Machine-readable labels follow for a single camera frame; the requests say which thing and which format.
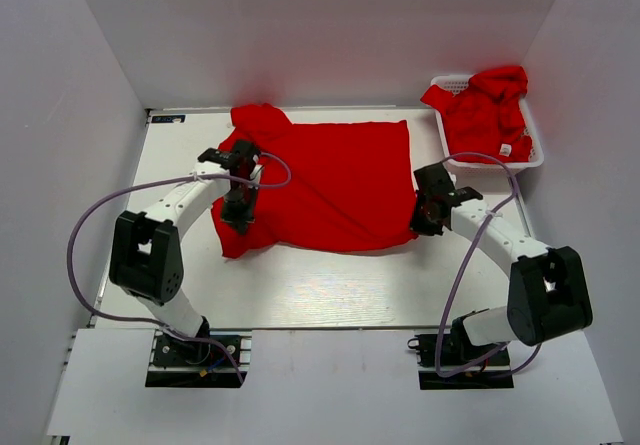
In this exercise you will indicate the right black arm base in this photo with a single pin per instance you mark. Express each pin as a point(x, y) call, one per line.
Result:
point(491, 374)

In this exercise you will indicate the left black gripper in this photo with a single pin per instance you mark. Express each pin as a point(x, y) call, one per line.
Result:
point(240, 218)

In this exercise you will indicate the red t shirts in basket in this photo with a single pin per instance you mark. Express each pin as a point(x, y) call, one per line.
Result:
point(485, 118)

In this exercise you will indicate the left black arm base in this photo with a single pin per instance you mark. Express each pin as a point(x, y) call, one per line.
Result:
point(177, 364)

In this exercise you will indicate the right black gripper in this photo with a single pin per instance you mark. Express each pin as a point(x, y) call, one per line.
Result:
point(418, 225)

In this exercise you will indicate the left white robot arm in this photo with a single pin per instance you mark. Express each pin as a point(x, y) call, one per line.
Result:
point(146, 257)

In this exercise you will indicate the blue table label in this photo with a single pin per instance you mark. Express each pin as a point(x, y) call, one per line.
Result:
point(168, 119)

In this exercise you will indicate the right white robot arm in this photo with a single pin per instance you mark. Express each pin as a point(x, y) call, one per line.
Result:
point(547, 289)

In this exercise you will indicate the red t shirt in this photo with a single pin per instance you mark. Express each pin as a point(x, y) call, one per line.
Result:
point(333, 187)

